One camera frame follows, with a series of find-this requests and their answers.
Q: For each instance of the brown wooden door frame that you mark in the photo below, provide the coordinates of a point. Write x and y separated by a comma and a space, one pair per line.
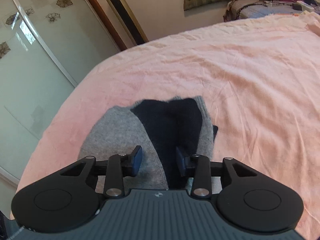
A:
107, 24

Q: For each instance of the white remote control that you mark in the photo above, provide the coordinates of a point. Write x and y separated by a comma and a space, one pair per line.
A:
305, 6

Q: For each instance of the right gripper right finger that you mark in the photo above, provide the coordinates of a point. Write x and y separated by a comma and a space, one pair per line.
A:
242, 196

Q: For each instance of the grey knit sweater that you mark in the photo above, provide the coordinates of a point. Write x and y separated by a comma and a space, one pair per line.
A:
160, 128

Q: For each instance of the gold tower air conditioner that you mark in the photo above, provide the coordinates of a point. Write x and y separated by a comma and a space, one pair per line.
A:
128, 20

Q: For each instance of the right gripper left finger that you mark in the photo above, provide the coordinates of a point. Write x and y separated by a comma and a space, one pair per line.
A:
69, 198

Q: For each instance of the glass sliding wardrobe door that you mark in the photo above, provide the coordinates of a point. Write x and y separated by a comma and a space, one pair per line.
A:
47, 48

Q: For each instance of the pink bed sheet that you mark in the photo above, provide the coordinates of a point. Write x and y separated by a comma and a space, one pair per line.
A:
259, 79

